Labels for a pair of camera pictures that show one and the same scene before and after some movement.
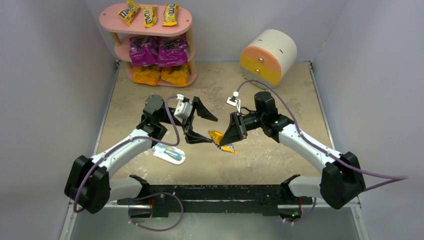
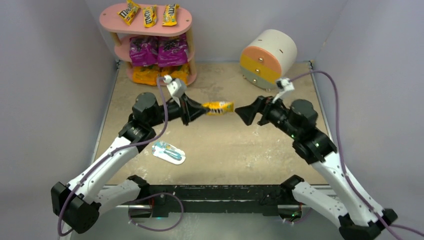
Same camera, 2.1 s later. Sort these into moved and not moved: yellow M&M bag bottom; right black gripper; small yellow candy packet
Moved: right black gripper; small yellow candy packet
Not moved: yellow M&M bag bottom
